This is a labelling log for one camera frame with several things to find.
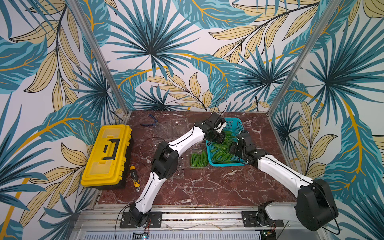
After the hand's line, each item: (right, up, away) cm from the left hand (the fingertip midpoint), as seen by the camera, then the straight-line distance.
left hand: (223, 141), depth 89 cm
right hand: (+4, -3, -1) cm, 5 cm away
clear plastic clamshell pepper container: (-28, +10, +23) cm, 38 cm away
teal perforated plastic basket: (-2, -8, +6) cm, 10 cm away
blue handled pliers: (-50, +10, +21) cm, 55 cm away
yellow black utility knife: (-52, -21, -4) cm, 56 cm away
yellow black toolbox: (-61, -11, -16) cm, 64 cm away
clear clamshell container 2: (-25, -19, -2) cm, 31 cm away
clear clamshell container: (-14, -12, +3) cm, 19 cm away
